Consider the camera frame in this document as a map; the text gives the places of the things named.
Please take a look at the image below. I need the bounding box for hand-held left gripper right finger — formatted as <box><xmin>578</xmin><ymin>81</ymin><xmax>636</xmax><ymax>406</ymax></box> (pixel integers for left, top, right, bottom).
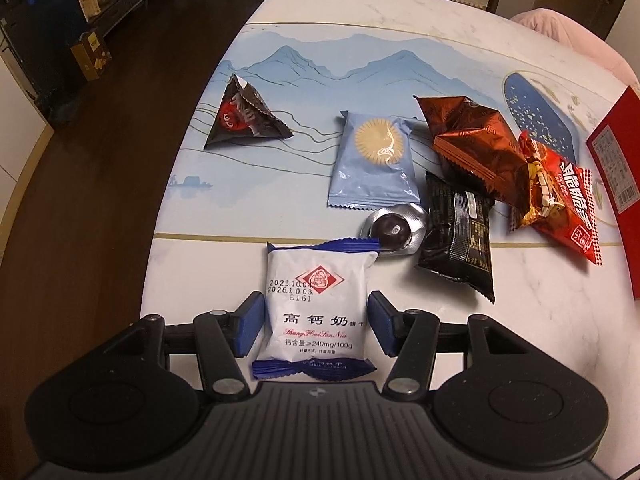
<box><xmin>367</xmin><ymin>290</ymin><xmax>538</xmax><ymax>401</ymax></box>

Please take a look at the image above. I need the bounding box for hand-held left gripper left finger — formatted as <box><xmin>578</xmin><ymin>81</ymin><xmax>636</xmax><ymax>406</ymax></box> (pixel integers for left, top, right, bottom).
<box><xmin>100</xmin><ymin>291</ymin><xmax>266</xmax><ymax>402</ymax></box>

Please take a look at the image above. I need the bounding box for white blue biscuit packet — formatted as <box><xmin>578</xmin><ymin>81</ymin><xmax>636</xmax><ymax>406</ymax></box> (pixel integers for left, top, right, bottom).
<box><xmin>251</xmin><ymin>238</ymin><xmax>381</xmax><ymax>381</ymax></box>

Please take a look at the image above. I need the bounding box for red snack packet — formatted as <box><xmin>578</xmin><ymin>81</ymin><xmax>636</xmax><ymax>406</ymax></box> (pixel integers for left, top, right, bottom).
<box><xmin>509</xmin><ymin>130</ymin><xmax>603</xmax><ymax>266</ymax></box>

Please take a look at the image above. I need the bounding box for red cardboard box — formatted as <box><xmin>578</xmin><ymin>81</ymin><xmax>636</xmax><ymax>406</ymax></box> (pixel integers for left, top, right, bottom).
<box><xmin>585</xmin><ymin>85</ymin><xmax>640</xmax><ymax>301</ymax></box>

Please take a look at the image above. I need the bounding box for chocolate ball in silver foil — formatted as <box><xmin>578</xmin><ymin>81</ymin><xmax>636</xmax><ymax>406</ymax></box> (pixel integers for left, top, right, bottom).
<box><xmin>360</xmin><ymin>203</ymin><xmax>431</xmax><ymax>258</ymax></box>

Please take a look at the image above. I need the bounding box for black snack packet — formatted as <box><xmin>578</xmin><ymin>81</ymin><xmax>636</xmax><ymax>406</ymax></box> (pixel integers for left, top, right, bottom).
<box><xmin>415</xmin><ymin>171</ymin><xmax>497</xmax><ymax>304</ymax></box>

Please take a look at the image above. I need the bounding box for light blue biscuit packet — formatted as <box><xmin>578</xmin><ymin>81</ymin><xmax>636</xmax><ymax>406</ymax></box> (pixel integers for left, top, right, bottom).
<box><xmin>327</xmin><ymin>110</ymin><xmax>422</xmax><ymax>209</ymax></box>

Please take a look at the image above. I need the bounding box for shiny brown-red snack packet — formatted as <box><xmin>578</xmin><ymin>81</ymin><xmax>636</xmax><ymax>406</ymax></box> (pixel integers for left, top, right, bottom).
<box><xmin>413</xmin><ymin>95</ymin><xmax>531</xmax><ymax>213</ymax></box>

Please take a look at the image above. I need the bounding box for dark triangular chocolate packet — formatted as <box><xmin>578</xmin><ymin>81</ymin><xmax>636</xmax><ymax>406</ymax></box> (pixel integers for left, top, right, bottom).
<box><xmin>202</xmin><ymin>74</ymin><xmax>294</xmax><ymax>150</ymax></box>

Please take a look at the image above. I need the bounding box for brown gift box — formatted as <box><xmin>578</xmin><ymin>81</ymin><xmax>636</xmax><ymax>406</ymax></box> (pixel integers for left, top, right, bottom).
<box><xmin>70</xmin><ymin>29</ymin><xmax>113</xmax><ymax>82</ymax></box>

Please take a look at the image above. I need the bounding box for black screen panel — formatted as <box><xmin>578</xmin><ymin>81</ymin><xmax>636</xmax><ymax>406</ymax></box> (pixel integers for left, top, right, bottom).
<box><xmin>0</xmin><ymin>0</ymin><xmax>88</xmax><ymax>126</ymax></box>

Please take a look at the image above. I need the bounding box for pink chair cushion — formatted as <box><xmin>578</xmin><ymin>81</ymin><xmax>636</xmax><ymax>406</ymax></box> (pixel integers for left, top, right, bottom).
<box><xmin>510</xmin><ymin>7</ymin><xmax>640</xmax><ymax>88</ymax></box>

